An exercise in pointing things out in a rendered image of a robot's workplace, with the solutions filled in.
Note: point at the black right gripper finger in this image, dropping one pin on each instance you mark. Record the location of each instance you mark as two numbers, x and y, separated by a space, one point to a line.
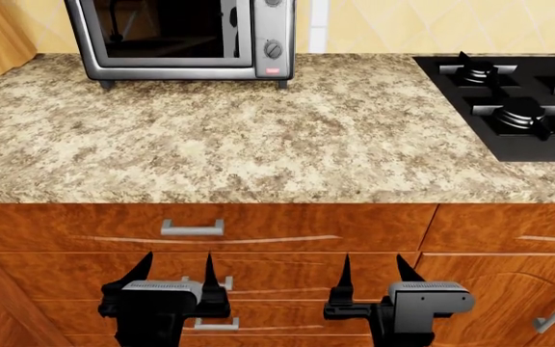
344 285
410 273

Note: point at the grey left gripper camera box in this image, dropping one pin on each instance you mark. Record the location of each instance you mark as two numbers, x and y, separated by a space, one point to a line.
162 294

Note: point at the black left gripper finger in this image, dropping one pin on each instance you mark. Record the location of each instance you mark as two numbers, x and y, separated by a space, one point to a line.
210 276
135 273

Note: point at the black gas stovetop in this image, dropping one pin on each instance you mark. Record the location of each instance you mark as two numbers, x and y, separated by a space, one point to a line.
451 94

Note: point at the black gas burner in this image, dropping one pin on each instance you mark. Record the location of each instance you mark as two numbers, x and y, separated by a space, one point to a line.
520 115
477 70

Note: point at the silver toaster oven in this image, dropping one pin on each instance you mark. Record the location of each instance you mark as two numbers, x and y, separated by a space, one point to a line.
273 25

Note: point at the short wooden drawer front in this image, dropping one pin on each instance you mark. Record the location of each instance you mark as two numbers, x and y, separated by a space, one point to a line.
499 224

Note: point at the red oven label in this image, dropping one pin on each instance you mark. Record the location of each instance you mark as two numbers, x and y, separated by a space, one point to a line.
272 71

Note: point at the wide wooden drawer front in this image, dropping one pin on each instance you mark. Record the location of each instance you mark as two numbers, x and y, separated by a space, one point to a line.
306 224

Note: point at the grey right gripper camera box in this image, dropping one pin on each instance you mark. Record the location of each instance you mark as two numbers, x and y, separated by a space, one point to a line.
431 303

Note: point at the glass toaster oven door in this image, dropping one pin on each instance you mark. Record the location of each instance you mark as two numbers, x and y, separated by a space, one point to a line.
162 29

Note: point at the grey round oven knob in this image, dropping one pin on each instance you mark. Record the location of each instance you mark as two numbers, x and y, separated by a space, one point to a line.
272 49
273 2

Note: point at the grey gripper camera box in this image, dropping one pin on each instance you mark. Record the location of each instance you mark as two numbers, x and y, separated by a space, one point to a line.
162 294
431 303

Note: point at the wooden cabinet door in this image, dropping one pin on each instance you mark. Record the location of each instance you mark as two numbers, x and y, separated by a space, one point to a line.
504 274

